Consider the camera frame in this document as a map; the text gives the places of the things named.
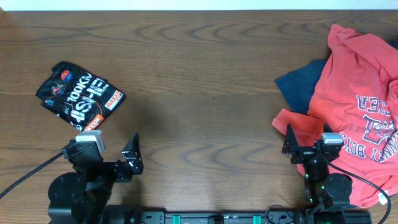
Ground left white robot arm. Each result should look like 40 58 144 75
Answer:
48 130 144 224

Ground navy blue cloth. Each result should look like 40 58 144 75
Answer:
274 39 398 115

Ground red printed t-shirt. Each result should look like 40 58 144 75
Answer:
272 24 397 208

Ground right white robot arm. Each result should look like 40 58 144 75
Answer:
282 124 352 223

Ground black orange-patterned jersey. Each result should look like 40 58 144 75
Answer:
35 61 126 131

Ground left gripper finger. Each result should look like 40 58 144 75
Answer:
122 133 144 170
73 152 103 173

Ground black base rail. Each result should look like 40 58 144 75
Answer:
138 205 373 224

